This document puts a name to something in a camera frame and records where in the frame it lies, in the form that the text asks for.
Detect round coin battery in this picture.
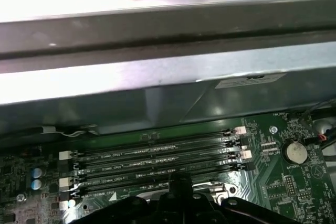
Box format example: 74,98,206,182
285,140,308,164

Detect black open PC case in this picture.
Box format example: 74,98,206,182
0,11,336,224

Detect RAM slot with white clips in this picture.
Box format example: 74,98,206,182
59,150,252,190
59,126,247,161

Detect green motherboard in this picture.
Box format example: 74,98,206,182
0,113,329,224

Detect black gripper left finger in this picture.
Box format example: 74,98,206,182
70,173,182,224

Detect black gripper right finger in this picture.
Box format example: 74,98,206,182
181,173,297,224

